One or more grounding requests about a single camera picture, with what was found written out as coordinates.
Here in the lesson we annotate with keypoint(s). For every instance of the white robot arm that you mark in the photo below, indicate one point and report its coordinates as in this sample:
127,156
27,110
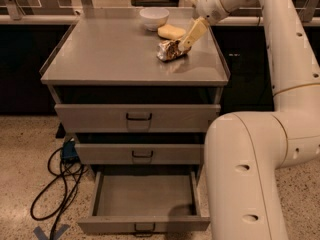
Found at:
244,149

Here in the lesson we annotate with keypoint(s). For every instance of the yellow sponge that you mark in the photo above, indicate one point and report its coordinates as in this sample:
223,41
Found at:
168,31

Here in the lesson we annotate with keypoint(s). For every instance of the blue power box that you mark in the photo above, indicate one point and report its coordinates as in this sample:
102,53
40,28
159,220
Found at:
68,153

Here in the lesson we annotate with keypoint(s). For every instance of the blue tape floor marker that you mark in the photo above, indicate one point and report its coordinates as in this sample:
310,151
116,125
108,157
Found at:
41,235

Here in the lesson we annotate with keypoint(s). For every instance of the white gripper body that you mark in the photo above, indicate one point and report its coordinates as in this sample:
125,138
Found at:
207,4

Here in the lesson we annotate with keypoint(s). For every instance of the grey top drawer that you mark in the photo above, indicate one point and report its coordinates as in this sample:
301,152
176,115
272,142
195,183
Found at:
120,118

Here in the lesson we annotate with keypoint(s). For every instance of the grey bottom drawer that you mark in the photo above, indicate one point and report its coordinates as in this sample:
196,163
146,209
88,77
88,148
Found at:
144,200

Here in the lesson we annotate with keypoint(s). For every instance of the grey metal drawer cabinet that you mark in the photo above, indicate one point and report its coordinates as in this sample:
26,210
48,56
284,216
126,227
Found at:
110,58

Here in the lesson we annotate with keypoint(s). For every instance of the grey drawer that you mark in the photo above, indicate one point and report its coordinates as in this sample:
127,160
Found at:
140,154
144,200
120,118

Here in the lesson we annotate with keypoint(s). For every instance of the grey middle drawer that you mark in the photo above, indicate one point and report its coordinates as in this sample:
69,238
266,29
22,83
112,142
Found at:
140,154

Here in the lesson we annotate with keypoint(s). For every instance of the white ceramic bowl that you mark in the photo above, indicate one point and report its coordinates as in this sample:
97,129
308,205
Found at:
153,17

